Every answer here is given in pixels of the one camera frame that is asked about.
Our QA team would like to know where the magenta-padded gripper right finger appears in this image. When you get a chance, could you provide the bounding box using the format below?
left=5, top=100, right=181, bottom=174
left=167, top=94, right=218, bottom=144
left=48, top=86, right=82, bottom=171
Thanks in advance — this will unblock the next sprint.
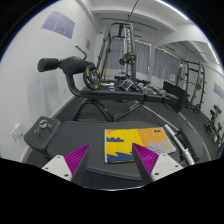
left=131, top=142, right=185, bottom=186

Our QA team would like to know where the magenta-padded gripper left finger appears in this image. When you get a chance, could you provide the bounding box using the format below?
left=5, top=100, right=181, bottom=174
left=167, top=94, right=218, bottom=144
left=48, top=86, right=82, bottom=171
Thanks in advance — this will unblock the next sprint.
left=41, top=143, right=92, bottom=186

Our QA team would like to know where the yellow orange blue printed towel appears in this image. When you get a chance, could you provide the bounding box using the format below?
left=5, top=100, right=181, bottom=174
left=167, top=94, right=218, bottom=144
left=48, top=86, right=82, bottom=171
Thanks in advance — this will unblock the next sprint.
left=104, top=126, right=177, bottom=164

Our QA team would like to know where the silver barbell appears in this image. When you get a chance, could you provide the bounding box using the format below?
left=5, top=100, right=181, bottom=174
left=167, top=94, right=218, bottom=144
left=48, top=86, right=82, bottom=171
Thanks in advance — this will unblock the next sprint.
left=141, top=103, right=196, bottom=167

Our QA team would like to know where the black padded weight bench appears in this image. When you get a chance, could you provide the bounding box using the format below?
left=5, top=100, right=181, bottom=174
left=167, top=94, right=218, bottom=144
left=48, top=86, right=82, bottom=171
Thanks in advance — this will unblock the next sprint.
left=23, top=115, right=205, bottom=188

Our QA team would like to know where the small metal key bunch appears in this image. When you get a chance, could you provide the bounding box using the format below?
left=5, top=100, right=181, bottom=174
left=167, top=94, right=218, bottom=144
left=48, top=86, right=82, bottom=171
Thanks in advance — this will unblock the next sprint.
left=34, top=119, right=53, bottom=134

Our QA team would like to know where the dumbbell rack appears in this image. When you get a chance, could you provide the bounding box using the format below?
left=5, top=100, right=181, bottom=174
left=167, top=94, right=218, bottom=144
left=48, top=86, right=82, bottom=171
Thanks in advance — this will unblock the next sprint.
left=204, top=104, right=224, bottom=144

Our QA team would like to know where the black box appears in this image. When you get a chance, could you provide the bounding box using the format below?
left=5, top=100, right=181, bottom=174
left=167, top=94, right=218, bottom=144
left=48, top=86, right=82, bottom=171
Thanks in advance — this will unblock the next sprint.
left=162, top=80, right=188, bottom=113

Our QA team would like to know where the black power rack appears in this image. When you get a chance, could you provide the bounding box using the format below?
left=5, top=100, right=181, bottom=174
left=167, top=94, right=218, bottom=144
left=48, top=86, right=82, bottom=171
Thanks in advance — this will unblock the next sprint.
left=178, top=59, right=208, bottom=114

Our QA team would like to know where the black yellow-marked weight plate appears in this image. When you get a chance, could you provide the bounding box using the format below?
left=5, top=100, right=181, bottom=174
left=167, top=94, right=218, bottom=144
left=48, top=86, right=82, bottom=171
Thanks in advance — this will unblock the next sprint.
left=83, top=64, right=101, bottom=90

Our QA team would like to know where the narrow grey window curtain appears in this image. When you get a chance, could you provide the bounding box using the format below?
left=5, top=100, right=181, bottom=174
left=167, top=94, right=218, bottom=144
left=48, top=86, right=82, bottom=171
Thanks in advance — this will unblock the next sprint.
left=151, top=46, right=181, bottom=81

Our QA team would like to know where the wide grey window curtain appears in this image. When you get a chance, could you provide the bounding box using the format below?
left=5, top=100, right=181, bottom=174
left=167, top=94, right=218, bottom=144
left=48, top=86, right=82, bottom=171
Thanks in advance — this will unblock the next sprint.
left=106, top=38, right=151, bottom=76

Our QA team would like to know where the small black yellow weight plate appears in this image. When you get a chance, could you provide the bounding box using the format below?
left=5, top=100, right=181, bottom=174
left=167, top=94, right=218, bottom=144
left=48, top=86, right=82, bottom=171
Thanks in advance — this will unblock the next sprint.
left=119, top=52, right=137, bottom=66

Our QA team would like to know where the short ceiling light strip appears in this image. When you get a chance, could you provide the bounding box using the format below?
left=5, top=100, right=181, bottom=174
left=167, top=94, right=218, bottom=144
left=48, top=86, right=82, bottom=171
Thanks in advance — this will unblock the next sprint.
left=206, top=43, right=221, bottom=66

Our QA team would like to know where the long ceiling light strip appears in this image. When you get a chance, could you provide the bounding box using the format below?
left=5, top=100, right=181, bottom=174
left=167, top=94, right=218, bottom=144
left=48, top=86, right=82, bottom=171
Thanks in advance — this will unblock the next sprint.
left=156, top=0, right=189, bottom=21

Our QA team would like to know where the white wall socket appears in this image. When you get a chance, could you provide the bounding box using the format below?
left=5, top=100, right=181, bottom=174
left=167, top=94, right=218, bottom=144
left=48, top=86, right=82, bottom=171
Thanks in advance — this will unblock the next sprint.
left=9, top=123, right=22, bottom=141

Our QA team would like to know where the small purple wall poster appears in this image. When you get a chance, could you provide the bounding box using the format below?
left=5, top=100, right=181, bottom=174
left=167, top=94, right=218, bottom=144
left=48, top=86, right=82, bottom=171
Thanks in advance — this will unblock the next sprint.
left=213, top=82, right=224, bottom=99

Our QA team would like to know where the grey cable machine frame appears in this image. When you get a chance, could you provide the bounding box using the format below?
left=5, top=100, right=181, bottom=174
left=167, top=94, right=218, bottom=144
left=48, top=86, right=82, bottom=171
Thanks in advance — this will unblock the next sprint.
left=96, top=21, right=138, bottom=84

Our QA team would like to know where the large purple wall poster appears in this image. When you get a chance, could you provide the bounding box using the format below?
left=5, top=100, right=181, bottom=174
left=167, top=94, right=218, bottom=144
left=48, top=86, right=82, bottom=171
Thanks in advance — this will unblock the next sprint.
left=41, top=10, right=76, bottom=39

